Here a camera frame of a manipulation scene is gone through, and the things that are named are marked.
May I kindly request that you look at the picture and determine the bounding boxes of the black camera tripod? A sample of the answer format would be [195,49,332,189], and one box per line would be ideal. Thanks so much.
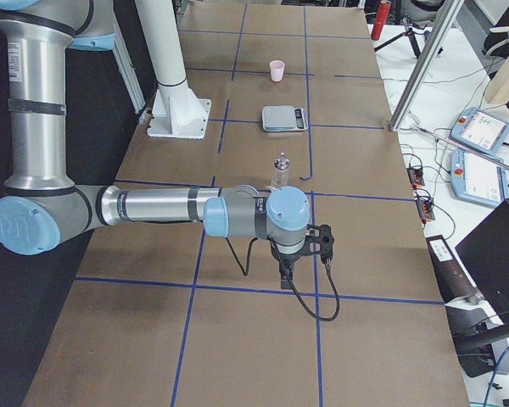
[374,16,432,59]

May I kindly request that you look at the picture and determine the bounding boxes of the orange connector block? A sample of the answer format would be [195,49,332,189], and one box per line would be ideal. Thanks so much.
[415,196,435,224]
[406,166,425,189]

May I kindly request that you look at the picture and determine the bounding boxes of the grey digital kitchen scale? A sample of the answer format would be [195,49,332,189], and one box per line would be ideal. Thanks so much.
[261,105,309,132]

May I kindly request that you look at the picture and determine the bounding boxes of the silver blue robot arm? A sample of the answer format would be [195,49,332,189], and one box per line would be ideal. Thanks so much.
[0,1,333,289]

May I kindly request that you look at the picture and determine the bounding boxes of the aluminium frame post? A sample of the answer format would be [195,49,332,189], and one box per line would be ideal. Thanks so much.
[389,0,464,132]

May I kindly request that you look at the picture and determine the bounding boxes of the teach pendant tablet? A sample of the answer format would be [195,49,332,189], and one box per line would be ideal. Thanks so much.
[450,149,509,208]
[450,108,509,155]

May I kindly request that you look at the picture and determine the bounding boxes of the lower orange connector block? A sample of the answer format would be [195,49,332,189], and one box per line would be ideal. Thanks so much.
[415,196,435,224]

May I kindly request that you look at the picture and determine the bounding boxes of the red cylinder bottle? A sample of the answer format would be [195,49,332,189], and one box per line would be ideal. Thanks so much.
[371,0,391,41]

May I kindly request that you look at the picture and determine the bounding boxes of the black white control box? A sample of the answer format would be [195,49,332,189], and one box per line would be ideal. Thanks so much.
[426,235,483,305]

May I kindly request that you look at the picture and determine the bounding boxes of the office chair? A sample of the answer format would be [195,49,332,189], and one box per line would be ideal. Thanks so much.
[482,25,509,58]

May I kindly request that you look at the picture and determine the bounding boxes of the black computer monitor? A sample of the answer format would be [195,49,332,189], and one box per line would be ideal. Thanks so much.
[456,198,509,312]

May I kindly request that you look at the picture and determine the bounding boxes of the upper orange connector block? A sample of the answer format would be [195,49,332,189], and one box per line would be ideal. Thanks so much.
[406,166,425,189]

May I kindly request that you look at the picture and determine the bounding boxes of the glass sauce dispenser bottle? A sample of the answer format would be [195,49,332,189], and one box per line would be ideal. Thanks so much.
[271,151,290,191]

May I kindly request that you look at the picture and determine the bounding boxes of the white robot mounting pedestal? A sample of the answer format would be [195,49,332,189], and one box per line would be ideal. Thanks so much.
[136,0,211,140]

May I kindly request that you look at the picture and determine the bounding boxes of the upper teach pendant tablet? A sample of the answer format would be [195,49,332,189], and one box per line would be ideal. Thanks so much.
[450,108,509,155]

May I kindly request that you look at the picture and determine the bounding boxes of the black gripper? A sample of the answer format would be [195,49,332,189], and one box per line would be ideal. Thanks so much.
[270,224,334,290]

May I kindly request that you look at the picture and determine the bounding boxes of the lower teach pendant tablet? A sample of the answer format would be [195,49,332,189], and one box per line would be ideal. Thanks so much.
[450,149,509,208]

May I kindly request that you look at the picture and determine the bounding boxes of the thin metal rod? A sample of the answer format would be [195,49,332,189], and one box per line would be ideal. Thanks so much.
[411,125,509,171]

